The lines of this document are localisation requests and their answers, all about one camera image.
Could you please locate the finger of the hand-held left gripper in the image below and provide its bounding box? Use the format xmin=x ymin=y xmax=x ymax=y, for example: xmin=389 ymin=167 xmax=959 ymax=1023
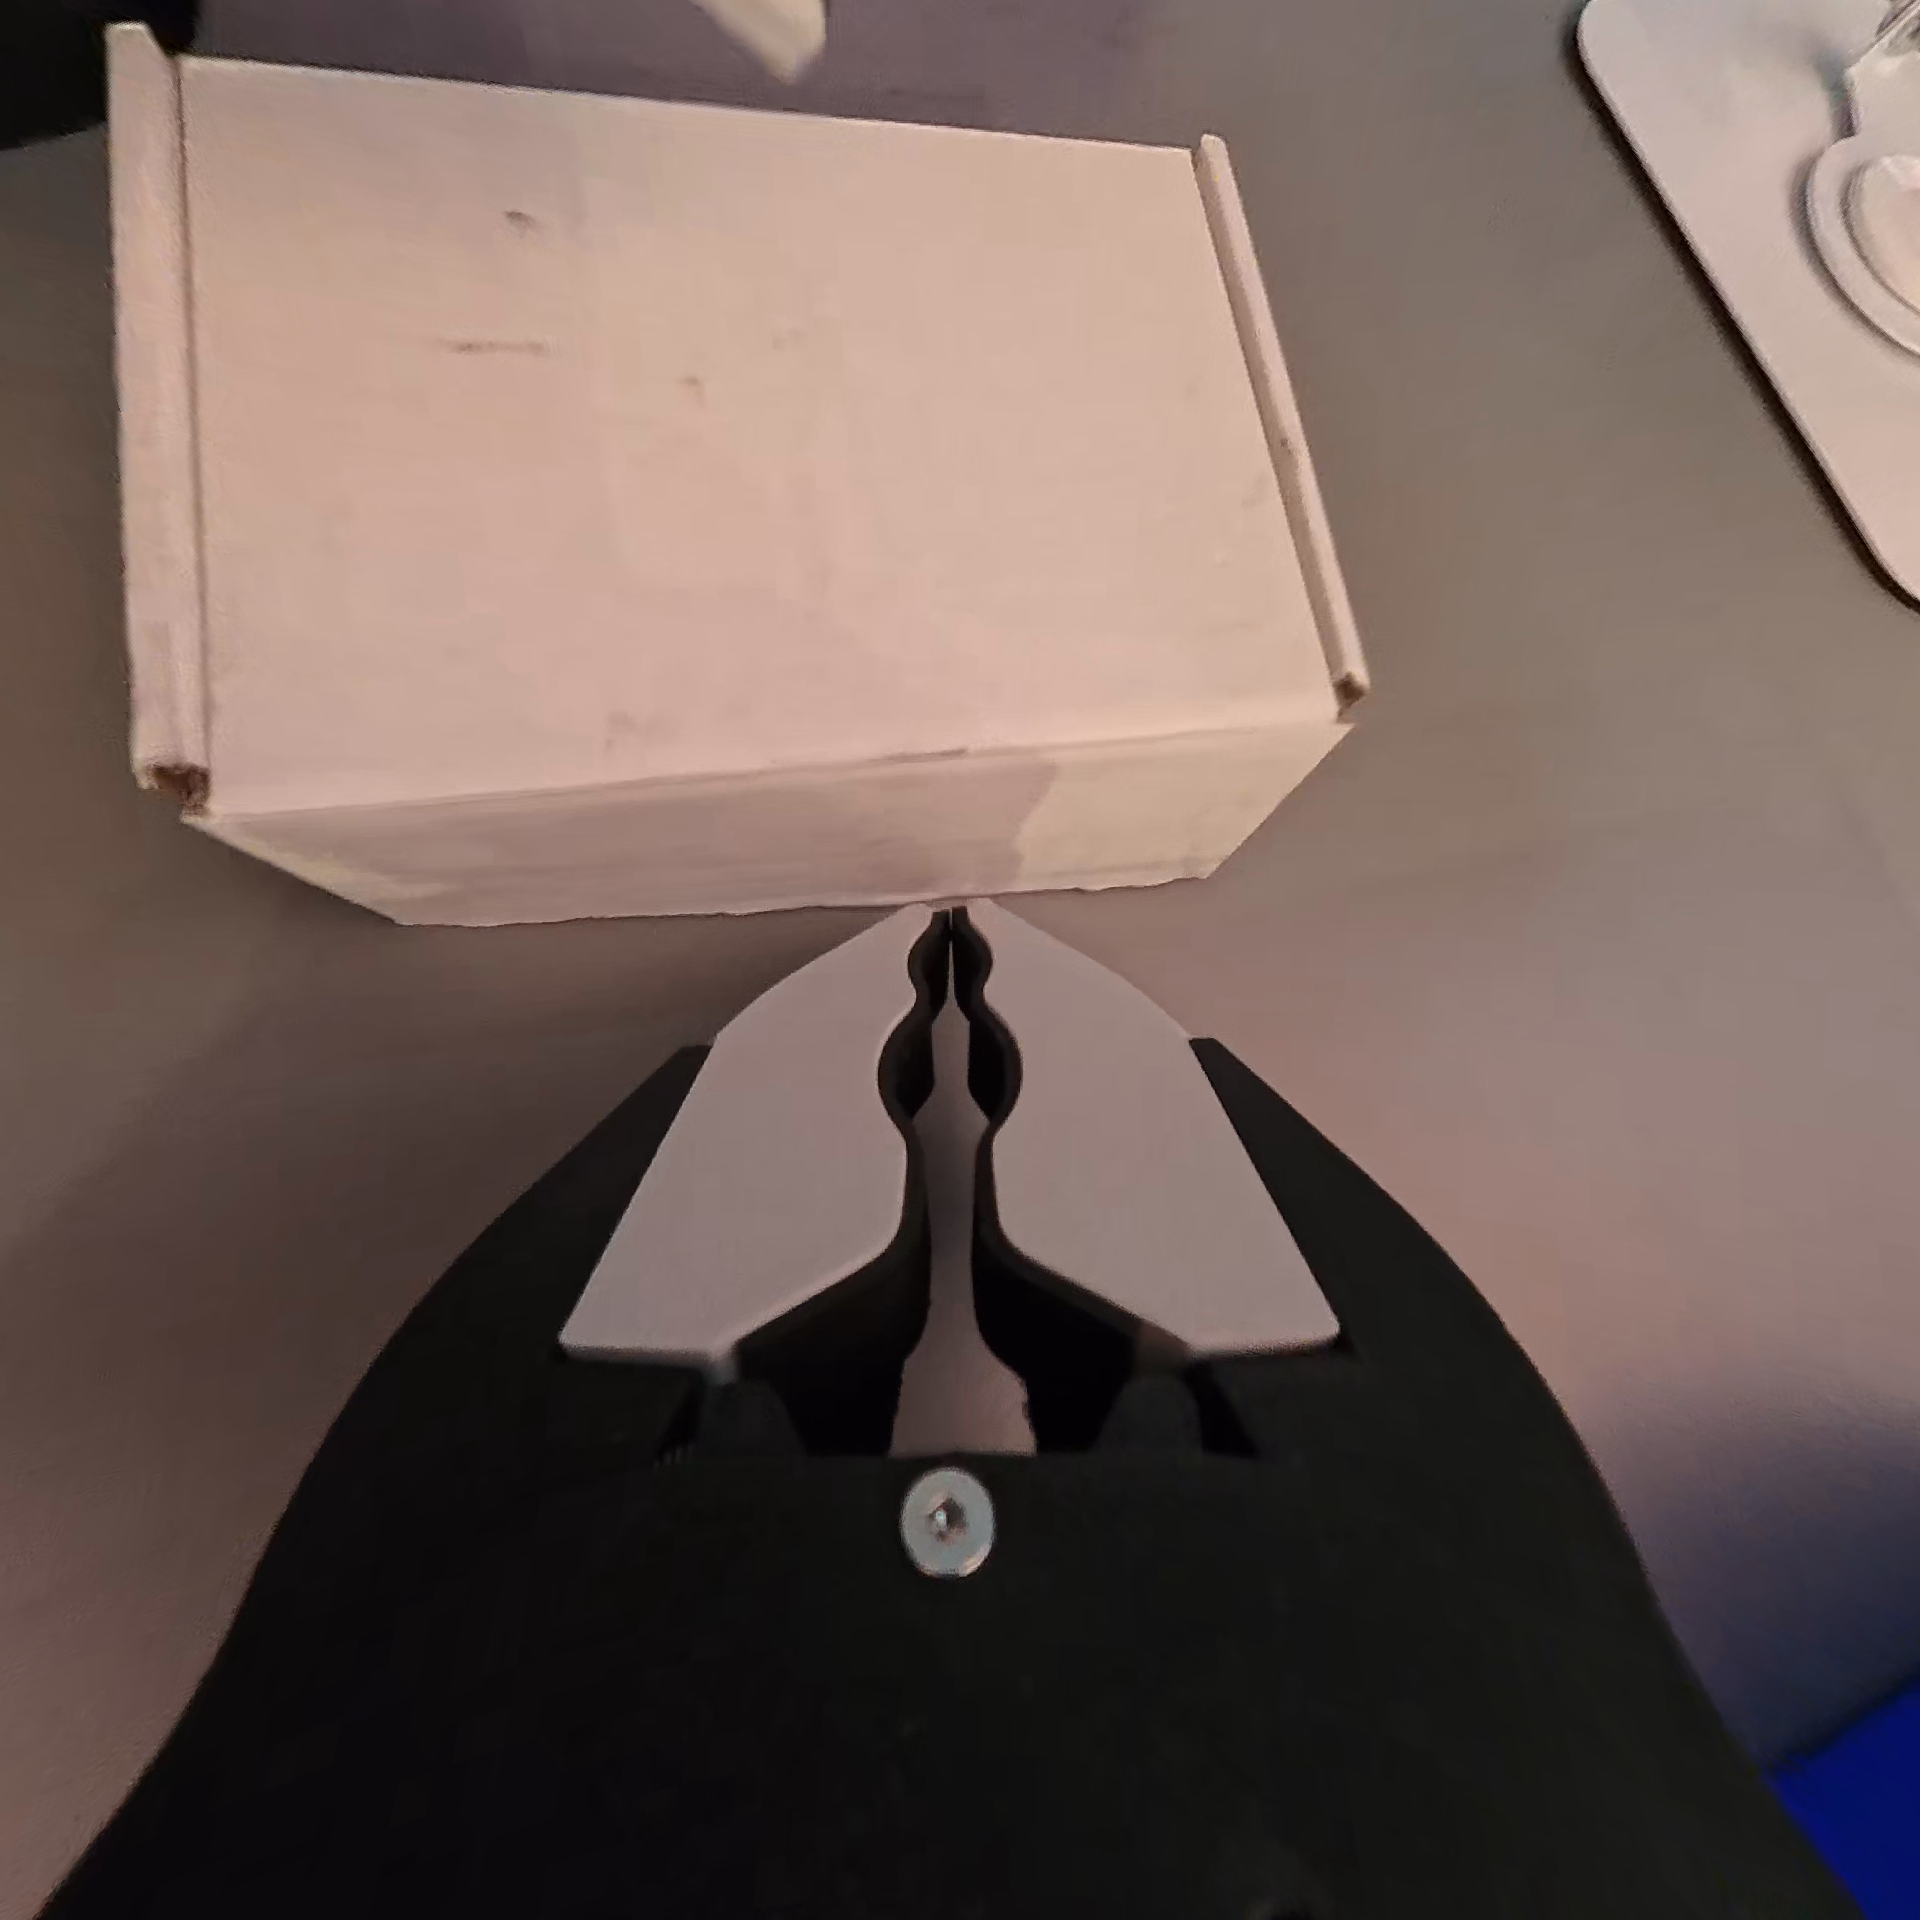
xmin=695 ymin=0 xmax=832 ymax=79

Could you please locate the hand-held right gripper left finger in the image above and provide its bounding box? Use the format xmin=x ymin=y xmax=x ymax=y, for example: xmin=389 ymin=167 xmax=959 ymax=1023
xmin=555 ymin=901 xmax=962 ymax=1451

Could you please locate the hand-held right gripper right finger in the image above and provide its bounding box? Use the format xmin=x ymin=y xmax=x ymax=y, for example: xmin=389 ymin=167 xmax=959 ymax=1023
xmin=950 ymin=897 xmax=1343 ymax=1455

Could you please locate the white cardboard mailer box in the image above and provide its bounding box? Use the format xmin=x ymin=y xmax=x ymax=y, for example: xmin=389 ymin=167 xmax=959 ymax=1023
xmin=102 ymin=22 xmax=1370 ymax=929

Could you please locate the blue plastic bin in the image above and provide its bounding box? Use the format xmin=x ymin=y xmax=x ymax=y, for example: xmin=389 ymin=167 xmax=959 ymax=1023
xmin=1767 ymin=1681 xmax=1920 ymax=1920

